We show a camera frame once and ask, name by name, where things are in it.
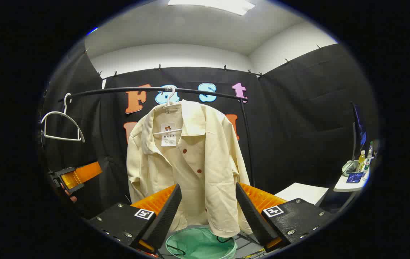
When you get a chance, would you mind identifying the small white side table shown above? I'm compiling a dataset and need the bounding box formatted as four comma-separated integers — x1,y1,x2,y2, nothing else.
334,165,370,192

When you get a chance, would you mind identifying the black clothes rack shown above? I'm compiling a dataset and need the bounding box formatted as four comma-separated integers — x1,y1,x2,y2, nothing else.
58,86,256,187

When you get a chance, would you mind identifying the green capped bottle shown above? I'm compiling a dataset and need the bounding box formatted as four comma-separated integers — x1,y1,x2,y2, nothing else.
365,141,374,169

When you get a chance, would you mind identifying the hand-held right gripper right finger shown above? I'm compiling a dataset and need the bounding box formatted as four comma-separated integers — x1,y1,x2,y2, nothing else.
236,182,335,252

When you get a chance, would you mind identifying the black backdrop cloth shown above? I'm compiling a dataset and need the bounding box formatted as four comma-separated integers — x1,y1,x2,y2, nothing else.
40,43,380,220

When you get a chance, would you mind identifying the ceiling light panel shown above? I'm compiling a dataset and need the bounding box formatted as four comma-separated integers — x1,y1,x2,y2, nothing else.
167,0,256,17

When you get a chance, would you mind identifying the green laundry hamper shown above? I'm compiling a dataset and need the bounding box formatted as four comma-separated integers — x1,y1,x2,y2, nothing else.
165,227,238,259

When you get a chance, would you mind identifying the dark computer monitor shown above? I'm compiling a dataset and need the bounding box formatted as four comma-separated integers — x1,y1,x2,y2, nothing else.
342,102,368,177

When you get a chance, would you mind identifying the cream button shirt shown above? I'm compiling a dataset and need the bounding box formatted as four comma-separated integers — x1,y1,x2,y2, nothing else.
126,100,254,238

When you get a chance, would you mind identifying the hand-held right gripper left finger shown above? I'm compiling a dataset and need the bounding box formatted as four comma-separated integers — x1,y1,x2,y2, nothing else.
88,183,183,254

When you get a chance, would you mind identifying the white plastic hanger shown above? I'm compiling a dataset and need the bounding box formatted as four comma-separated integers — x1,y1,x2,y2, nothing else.
41,93,85,143
153,86,184,136

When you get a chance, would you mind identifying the flat white board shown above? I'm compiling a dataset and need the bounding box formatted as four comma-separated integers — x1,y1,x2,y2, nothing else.
274,182,329,206

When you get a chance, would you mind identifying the blue screen phone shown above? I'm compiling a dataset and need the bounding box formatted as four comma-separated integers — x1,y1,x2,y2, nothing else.
346,172,365,184

